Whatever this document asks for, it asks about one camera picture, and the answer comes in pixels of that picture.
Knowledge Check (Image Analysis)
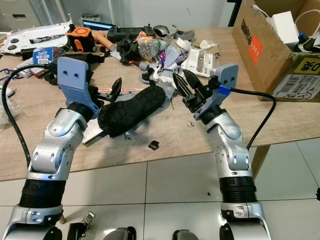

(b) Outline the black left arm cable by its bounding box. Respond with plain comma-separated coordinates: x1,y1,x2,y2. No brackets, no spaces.
2,63,61,151

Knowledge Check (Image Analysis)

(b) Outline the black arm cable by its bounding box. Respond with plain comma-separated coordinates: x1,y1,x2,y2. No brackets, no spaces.
2,63,61,151
219,85,277,150

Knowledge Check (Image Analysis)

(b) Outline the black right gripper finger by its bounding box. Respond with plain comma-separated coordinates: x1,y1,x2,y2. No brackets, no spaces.
172,72,192,100
182,68,204,96

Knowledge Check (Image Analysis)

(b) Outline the crumpled clear plastic bottle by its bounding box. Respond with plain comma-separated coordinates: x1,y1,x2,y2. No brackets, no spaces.
137,37,169,61

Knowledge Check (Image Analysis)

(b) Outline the brown cardboard box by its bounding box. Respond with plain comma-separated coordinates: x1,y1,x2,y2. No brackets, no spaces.
232,0,320,103

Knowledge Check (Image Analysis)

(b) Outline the black tripod stand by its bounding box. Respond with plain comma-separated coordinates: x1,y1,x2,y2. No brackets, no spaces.
227,0,244,27

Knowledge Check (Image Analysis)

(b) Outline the silver metal plate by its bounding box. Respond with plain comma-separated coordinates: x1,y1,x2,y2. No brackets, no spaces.
82,124,107,146

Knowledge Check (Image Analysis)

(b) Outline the large white blister pack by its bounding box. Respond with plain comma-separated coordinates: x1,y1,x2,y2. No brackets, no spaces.
182,47,214,76

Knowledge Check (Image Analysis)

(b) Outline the blue labelled pack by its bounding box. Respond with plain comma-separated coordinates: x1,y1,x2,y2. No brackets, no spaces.
32,47,55,66

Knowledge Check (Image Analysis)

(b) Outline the silver metal clasp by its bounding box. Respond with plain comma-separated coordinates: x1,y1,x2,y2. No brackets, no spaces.
67,212,97,239

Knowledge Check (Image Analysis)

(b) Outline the robot right leg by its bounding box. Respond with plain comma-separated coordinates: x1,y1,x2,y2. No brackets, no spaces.
172,228,199,240

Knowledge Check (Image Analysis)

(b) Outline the wooden table leg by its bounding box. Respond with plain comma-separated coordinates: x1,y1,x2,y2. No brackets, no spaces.
250,145,272,177

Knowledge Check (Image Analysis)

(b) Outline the robot leg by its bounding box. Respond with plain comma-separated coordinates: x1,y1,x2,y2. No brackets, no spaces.
109,226,137,240
172,228,199,240

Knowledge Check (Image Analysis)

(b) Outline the clear plastic bag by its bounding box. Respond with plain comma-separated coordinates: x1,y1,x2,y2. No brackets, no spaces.
4,99,22,124

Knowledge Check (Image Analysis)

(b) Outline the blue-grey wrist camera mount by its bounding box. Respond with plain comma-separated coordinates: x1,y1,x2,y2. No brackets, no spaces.
194,63,239,121
56,56,100,118

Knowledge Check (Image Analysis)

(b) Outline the white plastic panel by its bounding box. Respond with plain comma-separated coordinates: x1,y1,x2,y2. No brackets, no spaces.
0,22,74,55

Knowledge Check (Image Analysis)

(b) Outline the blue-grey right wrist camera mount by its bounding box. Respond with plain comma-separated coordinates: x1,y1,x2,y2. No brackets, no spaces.
194,63,239,121

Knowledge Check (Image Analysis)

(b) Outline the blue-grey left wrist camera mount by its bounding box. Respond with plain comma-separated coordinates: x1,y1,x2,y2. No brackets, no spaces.
56,56,100,118

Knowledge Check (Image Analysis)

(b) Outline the grey computer mouse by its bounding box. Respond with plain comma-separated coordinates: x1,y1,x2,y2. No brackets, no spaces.
152,24,174,37

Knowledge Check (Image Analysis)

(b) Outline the black handheld controller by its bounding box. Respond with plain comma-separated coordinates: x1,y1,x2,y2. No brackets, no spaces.
105,25,154,44

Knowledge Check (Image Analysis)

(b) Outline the tan rubber handle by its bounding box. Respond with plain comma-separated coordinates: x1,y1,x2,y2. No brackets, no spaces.
94,33,121,51

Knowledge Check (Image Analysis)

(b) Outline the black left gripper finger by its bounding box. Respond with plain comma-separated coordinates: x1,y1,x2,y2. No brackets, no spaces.
110,77,124,103

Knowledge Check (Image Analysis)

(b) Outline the robot left leg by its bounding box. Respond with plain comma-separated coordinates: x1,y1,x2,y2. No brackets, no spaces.
109,226,137,240

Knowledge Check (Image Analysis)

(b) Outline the thin white cable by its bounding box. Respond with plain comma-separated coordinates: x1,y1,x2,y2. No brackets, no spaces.
251,4,274,19

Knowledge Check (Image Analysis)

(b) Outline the orange and black cube device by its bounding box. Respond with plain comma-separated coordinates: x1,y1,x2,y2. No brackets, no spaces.
67,25,96,54

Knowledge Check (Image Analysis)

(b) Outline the crumpled white paper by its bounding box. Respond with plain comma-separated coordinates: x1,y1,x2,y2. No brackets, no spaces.
199,39,219,51

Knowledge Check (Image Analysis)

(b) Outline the grey drawer cabinet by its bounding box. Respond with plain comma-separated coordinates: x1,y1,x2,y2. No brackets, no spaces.
0,0,31,31

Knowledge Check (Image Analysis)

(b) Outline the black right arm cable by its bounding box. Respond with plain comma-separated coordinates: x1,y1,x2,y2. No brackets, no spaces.
219,85,277,150

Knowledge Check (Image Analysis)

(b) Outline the grey curved plastic part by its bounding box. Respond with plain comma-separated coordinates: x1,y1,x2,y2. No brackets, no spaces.
172,28,196,42

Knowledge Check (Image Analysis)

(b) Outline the purple foil wrapper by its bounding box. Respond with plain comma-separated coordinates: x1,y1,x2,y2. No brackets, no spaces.
162,47,186,71

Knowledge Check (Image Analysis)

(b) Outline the tablet with lit screen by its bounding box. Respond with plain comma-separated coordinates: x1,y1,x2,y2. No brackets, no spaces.
82,19,115,31

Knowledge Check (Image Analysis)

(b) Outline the black plastic bracket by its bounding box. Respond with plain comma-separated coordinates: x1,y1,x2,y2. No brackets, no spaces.
119,37,144,66

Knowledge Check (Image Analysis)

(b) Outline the white power adapter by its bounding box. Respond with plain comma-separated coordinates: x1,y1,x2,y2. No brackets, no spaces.
269,10,301,45

